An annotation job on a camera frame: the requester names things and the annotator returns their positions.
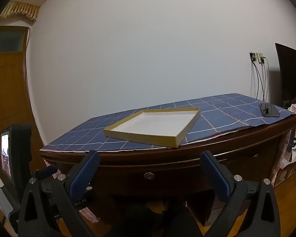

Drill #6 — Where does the black smartphone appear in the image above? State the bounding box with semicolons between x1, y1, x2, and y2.
259;102;280;118

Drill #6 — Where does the wooden desk drawer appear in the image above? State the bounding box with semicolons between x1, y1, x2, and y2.
106;153;264;198

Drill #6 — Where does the black flat monitor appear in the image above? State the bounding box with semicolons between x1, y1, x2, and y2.
275;43;296;109

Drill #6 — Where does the blue checked tablecloth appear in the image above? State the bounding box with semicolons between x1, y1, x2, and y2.
39;93;296;185

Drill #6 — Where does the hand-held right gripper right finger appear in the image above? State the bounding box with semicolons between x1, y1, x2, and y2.
200;150;281;237

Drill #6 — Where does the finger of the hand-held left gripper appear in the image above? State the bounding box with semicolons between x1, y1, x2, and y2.
35;165;59;181

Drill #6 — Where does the wooden door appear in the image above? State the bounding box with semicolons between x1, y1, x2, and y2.
0;26;43;203

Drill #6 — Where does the dark wooden desk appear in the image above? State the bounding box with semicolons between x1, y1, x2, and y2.
39;115;296;225

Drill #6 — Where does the yellow fringed curtain valance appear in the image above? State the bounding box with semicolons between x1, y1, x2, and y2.
2;1;40;20

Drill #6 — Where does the shallow tan cardboard tray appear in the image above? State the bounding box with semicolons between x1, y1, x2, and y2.
103;107;201;149

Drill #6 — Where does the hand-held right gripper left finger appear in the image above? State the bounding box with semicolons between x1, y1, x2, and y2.
18;150;100;237

